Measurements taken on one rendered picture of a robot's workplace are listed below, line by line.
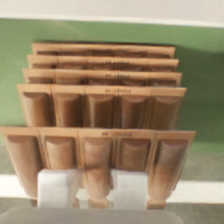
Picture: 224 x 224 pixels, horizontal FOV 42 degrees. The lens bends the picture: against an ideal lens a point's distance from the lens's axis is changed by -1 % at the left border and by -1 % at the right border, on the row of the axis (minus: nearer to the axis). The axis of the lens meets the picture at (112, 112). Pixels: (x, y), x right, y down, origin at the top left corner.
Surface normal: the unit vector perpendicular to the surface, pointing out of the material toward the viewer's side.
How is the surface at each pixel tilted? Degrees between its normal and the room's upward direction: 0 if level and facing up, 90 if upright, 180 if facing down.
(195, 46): 2
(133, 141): 90
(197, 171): 90
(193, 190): 55
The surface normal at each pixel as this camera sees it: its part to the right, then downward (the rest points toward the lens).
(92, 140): 0.03, -0.71
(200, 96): -0.01, 0.70
